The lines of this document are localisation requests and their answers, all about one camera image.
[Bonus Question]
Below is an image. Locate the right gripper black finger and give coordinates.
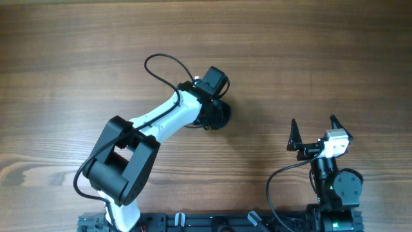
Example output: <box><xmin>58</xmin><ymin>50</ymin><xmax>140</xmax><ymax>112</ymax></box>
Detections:
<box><xmin>286</xmin><ymin>119</ymin><xmax>303</xmax><ymax>151</ymax></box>
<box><xmin>330</xmin><ymin>114</ymin><xmax>353</xmax><ymax>140</ymax></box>

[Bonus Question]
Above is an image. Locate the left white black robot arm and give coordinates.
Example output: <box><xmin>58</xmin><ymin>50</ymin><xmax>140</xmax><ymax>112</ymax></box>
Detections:
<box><xmin>80</xmin><ymin>66</ymin><xmax>231</xmax><ymax>231</ymax></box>

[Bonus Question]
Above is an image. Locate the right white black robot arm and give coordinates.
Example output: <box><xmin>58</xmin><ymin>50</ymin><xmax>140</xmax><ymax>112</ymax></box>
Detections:
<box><xmin>286</xmin><ymin>115</ymin><xmax>364</xmax><ymax>232</ymax></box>

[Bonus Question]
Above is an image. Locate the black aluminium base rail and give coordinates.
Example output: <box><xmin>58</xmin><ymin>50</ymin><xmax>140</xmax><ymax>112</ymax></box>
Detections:
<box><xmin>76</xmin><ymin>211</ymin><xmax>364</xmax><ymax>232</ymax></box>

